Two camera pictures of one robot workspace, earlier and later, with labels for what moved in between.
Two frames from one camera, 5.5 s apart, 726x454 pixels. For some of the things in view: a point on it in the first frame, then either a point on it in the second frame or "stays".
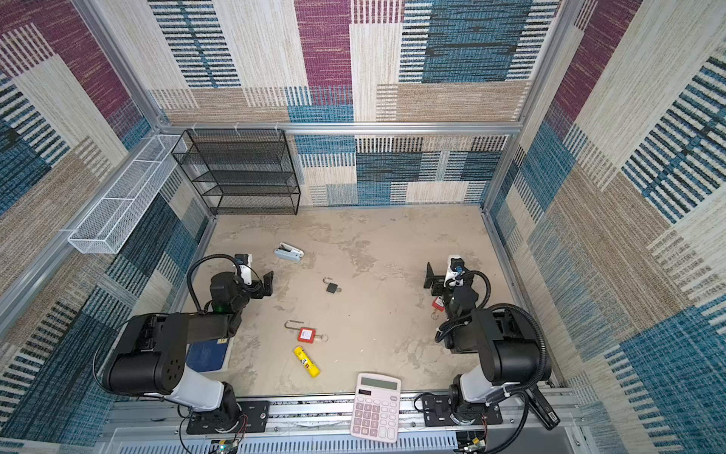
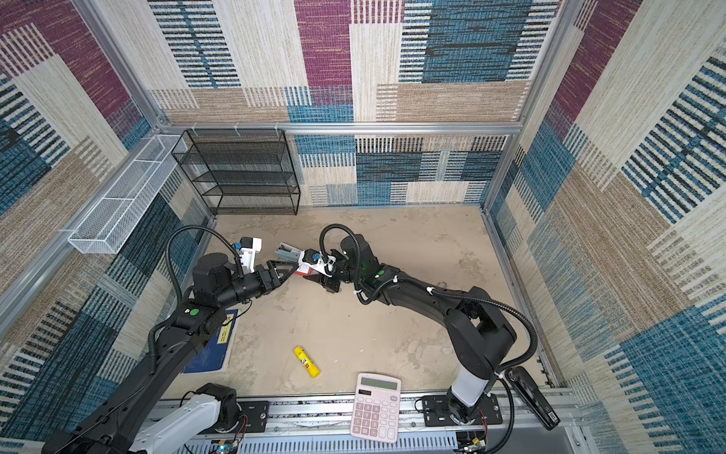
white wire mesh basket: (108, 225) stays
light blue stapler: (288, 253) stays
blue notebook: (206, 356) stays
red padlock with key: (304, 334) -> (309, 272)
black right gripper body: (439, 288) -> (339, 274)
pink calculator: (376, 408) stays
